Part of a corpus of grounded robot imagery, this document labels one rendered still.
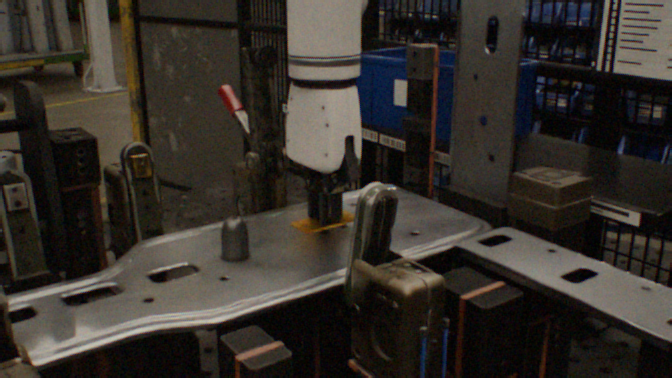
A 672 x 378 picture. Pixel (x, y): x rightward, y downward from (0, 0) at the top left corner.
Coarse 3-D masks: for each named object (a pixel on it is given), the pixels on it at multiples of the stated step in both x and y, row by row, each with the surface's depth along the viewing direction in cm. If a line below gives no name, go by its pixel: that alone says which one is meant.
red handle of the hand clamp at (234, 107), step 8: (224, 88) 100; (224, 96) 100; (232, 96) 100; (224, 104) 100; (232, 104) 99; (240, 104) 99; (232, 112) 98; (240, 112) 98; (240, 120) 98; (240, 128) 98; (248, 128) 97; (248, 136) 96; (264, 144) 96; (264, 152) 94; (264, 160) 94; (272, 160) 94
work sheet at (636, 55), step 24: (600, 0) 108; (624, 0) 105; (648, 0) 102; (600, 24) 109; (624, 24) 106; (648, 24) 103; (600, 48) 110; (624, 48) 107; (648, 48) 103; (600, 72) 111; (624, 72) 107; (648, 72) 104
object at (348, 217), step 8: (344, 216) 87; (352, 216) 87; (296, 224) 84; (304, 224) 84; (312, 224) 84; (320, 224) 84; (328, 224) 84; (336, 224) 84; (304, 232) 82; (312, 232) 82
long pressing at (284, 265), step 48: (144, 240) 82; (192, 240) 83; (288, 240) 83; (336, 240) 83; (432, 240) 83; (48, 288) 70; (96, 288) 72; (144, 288) 71; (192, 288) 71; (240, 288) 71; (288, 288) 71; (336, 288) 73; (48, 336) 62; (96, 336) 62; (144, 336) 64
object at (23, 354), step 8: (16, 344) 52; (16, 352) 53; (24, 352) 51; (8, 360) 50; (16, 360) 50; (24, 360) 50; (0, 368) 49; (8, 368) 49; (16, 368) 49; (24, 368) 49; (32, 368) 49; (0, 376) 48; (8, 376) 48; (16, 376) 48; (24, 376) 48; (32, 376) 48
